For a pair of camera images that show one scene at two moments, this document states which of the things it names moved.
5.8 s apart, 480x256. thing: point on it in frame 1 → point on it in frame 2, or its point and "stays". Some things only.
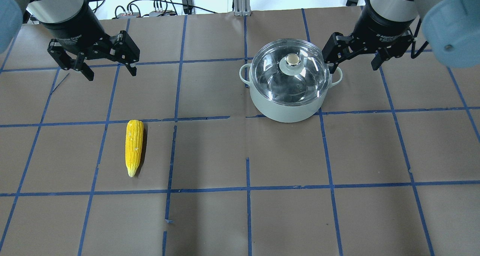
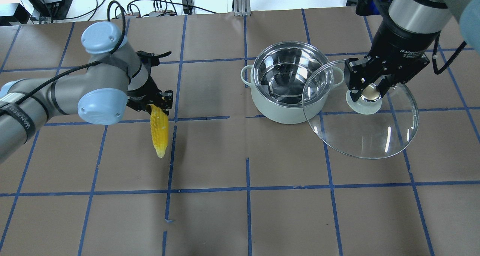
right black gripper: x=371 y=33 → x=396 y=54
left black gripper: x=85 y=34 → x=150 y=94
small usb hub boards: x=152 y=13 stays
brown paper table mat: x=235 y=139 stays
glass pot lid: x=289 y=73 → x=369 y=128
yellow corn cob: x=134 y=143 → x=159 y=122
